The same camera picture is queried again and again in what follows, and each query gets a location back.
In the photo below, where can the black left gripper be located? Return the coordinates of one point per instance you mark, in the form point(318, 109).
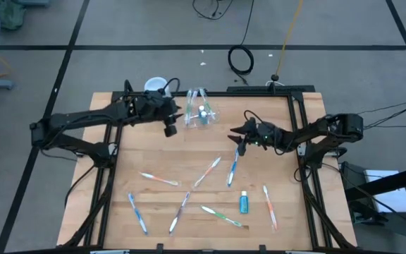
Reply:
point(153, 107)

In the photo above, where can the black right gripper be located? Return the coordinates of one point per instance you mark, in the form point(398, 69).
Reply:
point(259, 135)

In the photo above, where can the blue toothbrush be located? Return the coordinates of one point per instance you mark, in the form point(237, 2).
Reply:
point(195, 102)
point(232, 171)
point(137, 213)

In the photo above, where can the teal mouthwash bottle white cap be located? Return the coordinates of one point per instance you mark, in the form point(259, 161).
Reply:
point(244, 204)
point(204, 116)
point(201, 108)

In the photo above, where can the orange toothbrush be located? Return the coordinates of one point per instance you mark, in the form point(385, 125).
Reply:
point(270, 208)
point(207, 172)
point(159, 179)

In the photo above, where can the purple toothbrush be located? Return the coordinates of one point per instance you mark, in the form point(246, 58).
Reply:
point(180, 211)

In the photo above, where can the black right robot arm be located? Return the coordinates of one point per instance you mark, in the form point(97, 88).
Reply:
point(312, 130)

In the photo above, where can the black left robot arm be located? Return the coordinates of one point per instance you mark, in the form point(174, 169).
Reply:
point(83, 118)

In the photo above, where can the clear acrylic organizer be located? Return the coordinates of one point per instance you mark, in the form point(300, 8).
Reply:
point(215, 120)

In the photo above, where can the white wipes canister green label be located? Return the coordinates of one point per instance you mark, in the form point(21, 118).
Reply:
point(155, 84)

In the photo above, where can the black table plate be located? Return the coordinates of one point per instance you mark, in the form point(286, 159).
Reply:
point(294, 88)

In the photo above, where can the black beam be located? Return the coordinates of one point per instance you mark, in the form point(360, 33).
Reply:
point(382, 185)

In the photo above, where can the white box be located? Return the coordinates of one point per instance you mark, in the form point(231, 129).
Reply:
point(397, 201)

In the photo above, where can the green bag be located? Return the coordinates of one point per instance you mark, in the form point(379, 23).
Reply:
point(5, 14)

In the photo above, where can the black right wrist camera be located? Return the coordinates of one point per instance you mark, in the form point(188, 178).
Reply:
point(250, 124)

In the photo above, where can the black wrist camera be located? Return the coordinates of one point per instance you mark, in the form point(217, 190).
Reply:
point(164, 97)
point(250, 124)

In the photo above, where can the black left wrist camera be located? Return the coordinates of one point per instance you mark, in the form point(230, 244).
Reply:
point(164, 97)

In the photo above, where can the black aluminium table frame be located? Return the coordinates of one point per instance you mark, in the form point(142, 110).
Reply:
point(259, 94)

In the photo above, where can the black frame clamp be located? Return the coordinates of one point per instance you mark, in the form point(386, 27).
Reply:
point(263, 249)
point(160, 248)

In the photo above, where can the silver aluminium bracket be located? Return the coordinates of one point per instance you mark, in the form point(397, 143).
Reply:
point(300, 252)
point(109, 252)

